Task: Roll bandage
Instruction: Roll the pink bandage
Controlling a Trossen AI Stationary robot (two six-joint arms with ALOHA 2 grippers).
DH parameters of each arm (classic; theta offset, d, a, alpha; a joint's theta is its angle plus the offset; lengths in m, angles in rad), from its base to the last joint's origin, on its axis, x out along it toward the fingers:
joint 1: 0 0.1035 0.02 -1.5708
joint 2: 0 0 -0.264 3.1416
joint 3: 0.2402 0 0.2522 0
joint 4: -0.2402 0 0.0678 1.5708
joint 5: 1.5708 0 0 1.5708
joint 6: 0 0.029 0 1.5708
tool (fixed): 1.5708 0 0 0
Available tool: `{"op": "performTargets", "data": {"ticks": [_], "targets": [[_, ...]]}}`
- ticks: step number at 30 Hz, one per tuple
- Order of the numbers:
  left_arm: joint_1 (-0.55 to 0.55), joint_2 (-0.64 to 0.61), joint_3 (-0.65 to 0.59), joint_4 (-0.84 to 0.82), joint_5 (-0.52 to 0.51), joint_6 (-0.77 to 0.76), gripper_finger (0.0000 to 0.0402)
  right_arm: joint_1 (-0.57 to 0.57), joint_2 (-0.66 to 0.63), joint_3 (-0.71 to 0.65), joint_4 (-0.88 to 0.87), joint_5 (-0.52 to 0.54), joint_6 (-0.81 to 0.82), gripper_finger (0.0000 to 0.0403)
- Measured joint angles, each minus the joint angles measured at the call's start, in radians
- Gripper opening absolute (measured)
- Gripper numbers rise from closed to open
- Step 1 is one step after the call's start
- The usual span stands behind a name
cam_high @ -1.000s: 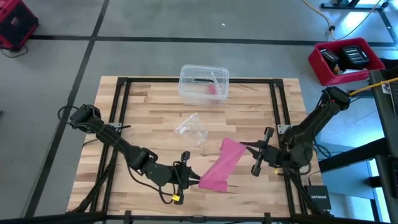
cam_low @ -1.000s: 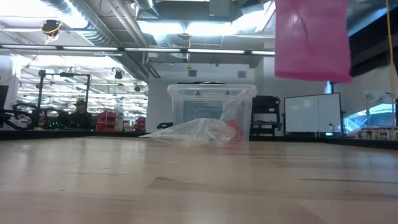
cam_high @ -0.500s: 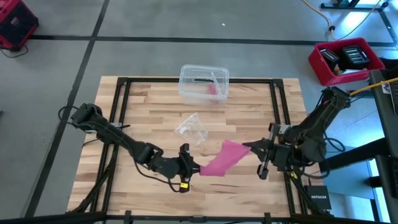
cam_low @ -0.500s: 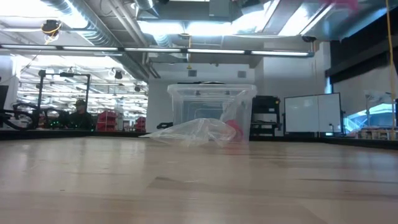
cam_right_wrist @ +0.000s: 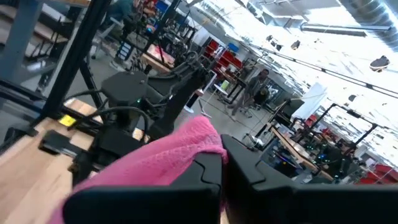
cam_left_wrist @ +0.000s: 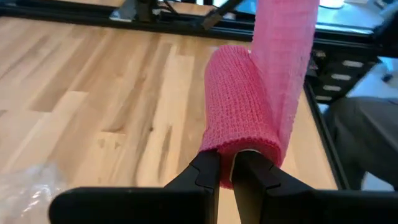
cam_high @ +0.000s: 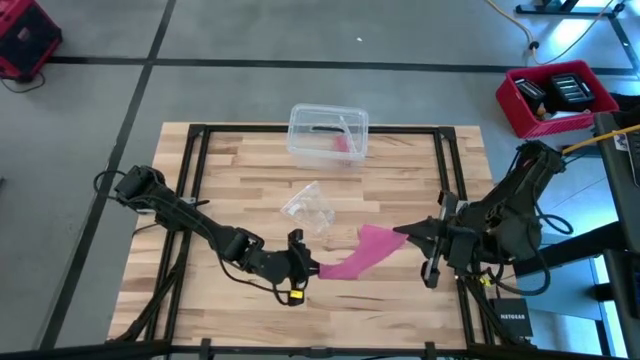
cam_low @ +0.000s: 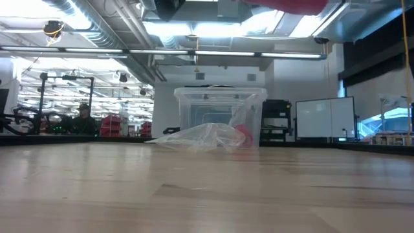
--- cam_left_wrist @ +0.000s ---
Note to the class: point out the clear plastic wrapper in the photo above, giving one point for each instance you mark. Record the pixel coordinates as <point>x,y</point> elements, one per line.
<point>28,196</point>

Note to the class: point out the person's leg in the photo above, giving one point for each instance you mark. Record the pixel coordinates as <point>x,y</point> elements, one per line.
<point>367,140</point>

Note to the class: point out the black aluminium table frame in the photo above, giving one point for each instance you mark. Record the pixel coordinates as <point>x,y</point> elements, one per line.
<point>93,20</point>

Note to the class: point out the black office chair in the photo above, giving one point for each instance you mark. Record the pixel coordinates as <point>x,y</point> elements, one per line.
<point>387,34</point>

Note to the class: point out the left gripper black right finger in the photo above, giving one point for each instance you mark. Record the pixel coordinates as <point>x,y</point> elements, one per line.
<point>280,205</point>

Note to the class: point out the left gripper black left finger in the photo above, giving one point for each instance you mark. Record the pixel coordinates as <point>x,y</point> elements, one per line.
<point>155,205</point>

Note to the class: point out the pink elastic bandage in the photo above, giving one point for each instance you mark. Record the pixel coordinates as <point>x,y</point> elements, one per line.
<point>242,102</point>

